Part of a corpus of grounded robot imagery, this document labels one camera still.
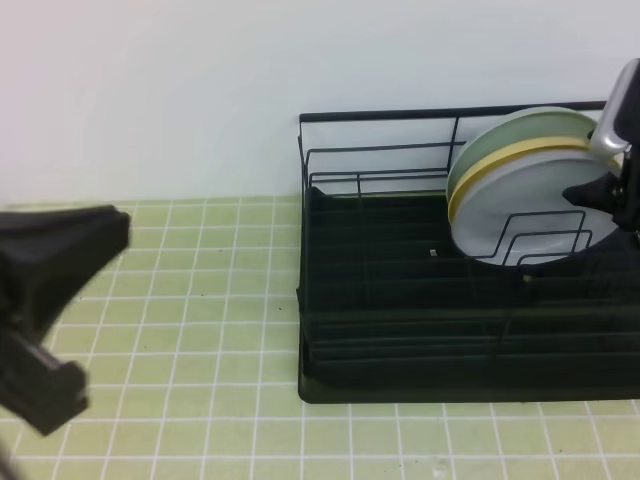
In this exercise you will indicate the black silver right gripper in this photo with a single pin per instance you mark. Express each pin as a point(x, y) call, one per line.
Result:
point(617, 132)

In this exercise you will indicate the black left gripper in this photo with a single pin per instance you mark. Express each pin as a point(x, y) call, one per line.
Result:
point(47, 258)

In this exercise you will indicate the grey round plate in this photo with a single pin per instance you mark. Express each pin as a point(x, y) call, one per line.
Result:
point(516, 213)

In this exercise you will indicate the light green round plate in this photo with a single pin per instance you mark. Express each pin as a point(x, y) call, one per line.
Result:
point(518, 126)

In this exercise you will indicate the yellow round plate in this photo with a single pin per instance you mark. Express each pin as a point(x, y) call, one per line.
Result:
point(500, 160)

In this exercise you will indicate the black wire dish rack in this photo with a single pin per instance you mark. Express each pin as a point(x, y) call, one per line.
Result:
point(391, 310)

